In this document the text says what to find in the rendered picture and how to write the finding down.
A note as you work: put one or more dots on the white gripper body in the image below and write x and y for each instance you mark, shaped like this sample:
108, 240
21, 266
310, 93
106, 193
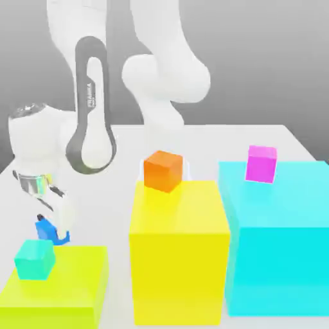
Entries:
64, 213

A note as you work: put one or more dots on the small blue cube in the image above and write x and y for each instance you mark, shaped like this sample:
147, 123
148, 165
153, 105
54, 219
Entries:
45, 228

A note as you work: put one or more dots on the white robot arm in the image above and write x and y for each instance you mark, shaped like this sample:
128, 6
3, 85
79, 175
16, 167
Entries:
164, 77

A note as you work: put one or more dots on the small teal cube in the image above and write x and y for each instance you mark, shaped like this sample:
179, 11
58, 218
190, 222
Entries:
34, 262

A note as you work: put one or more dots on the small orange cube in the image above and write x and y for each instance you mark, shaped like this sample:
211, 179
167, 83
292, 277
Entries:
162, 171

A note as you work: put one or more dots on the small magenta cube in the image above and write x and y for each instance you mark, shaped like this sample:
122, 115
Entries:
260, 165

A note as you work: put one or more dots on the large lime box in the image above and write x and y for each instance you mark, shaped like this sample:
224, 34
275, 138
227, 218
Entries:
59, 290

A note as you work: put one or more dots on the large yellow box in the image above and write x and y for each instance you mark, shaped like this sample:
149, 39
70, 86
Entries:
177, 252

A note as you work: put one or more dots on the large cyan box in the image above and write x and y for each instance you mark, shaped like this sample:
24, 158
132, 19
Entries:
280, 244

